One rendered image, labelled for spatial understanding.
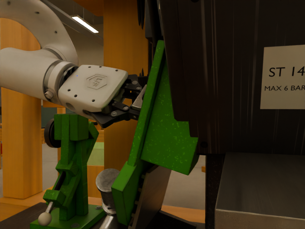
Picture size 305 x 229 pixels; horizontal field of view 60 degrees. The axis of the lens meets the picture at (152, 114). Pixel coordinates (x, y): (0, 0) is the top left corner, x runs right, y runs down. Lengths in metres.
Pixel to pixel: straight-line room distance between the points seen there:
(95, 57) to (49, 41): 10.88
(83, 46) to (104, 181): 11.45
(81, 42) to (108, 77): 11.40
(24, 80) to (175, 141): 0.32
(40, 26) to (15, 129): 0.47
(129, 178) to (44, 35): 0.38
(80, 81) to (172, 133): 0.21
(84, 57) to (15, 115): 10.75
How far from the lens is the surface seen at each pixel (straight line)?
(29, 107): 0.99
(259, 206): 0.17
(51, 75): 0.50
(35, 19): 0.60
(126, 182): 0.35
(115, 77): 0.48
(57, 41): 0.61
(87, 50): 11.69
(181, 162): 0.35
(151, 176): 0.40
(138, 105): 0.43
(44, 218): 0.64
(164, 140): 0.35
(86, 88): 0.47
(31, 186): 1.03
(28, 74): 0.53
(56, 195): 0.65
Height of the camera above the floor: 1.19
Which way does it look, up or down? 2 degrees down
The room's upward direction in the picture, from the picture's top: straight up
